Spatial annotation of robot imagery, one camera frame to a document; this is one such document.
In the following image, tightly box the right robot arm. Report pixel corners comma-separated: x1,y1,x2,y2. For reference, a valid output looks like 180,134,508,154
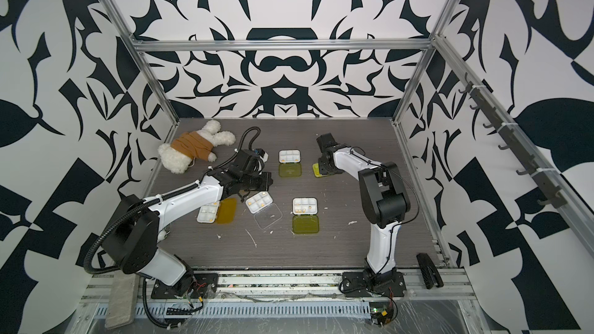
316,133,411,275

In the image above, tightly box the grey sponge block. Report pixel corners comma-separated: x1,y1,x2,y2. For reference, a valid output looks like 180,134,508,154
105,272,140,330

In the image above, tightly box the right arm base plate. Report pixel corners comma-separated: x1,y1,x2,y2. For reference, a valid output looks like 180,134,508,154
338,268,407,298

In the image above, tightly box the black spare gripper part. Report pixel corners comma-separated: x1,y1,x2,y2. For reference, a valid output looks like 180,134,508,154
416,253,444,289

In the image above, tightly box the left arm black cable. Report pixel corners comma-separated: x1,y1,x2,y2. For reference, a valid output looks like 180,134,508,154
141,277,205,330

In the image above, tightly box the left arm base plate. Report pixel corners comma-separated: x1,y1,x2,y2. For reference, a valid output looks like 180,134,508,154
151,273,219,299

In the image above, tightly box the green pillbox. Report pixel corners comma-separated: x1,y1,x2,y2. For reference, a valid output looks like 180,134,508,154
278,149,303,178
292,197,320,234
312,162,323,178

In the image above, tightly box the white plush bunny toy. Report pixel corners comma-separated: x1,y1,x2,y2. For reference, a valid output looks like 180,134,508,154
158,120,236,174

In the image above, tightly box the clear lid pillbox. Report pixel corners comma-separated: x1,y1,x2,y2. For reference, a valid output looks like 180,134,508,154
245,192,283,230

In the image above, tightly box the wall hook rack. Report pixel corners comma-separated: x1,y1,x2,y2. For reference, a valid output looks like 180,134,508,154
461,74,576,209

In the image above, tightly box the green circuit board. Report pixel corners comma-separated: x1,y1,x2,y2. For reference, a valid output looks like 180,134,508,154
371,302,399,327

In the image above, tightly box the yellow pillbox near left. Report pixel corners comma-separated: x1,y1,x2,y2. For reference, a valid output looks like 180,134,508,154
196,198,238,224

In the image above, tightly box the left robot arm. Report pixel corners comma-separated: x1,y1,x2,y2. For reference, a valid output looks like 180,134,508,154
83,148,273,295

